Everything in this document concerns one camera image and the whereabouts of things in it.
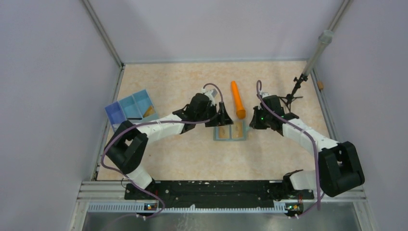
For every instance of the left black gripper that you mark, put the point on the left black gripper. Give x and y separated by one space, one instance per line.
223 119

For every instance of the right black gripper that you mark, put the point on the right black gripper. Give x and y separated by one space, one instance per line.
255 123

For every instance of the gold VIP credit card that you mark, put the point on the gold VIP credit card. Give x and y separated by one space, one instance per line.
224 132

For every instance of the green card holder wallet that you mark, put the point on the green card holder wallet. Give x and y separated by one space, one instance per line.
246 130

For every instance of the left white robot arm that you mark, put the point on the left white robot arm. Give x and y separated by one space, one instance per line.
127 146

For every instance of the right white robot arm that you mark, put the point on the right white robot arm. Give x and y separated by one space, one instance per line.
338 168

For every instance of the white card with stripe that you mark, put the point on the white card with stripe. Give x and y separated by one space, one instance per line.
134 118

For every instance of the orange cylinder tube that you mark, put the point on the orange cylinder tube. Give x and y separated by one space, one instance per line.
239 108

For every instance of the black tripod stand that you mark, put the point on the black tripod stand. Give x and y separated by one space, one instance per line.
289 98

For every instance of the small orange block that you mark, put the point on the small orange block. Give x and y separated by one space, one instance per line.
320 85

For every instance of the blue three-compartment organizer box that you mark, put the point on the blue three-compartment organizer box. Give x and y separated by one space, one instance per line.
133 105

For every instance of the grey pole on tripod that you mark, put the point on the grey pole on tripod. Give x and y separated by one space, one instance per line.
324 40

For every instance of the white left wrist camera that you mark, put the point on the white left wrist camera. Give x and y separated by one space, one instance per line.
211 94

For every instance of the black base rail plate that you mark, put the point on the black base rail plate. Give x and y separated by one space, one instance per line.
218 193

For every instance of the white perforated cable tray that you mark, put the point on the white perforated cable tray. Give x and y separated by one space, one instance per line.
140 207

